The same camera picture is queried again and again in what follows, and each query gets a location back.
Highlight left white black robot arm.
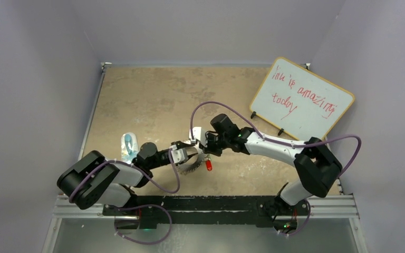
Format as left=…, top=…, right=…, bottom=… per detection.
left=56, top=141, right=205, bottom=216

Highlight whiteboard with red writing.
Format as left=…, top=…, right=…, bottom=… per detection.
left=249, top=57, right=355, bottom=140

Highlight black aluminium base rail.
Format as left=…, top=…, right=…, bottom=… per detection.
left=103, top=196, right=309, bottom=231

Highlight silver disc with keyrings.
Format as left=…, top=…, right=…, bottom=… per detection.
left=176, top=153, right=207, bottom=175

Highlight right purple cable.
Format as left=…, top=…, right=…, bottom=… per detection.
left=189, top=101, right=362, bottom=236

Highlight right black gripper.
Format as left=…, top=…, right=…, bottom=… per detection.
left=199, top=132, right=230, bottom=158

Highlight keys with red green tags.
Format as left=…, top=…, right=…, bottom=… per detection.
left=205, top=159, right=213, bottom=171

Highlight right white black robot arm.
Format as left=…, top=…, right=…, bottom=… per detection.
left=189, top=113, right=343, bottom=215

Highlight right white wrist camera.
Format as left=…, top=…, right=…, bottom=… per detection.
left=189, top=126, right=202, bottom=144

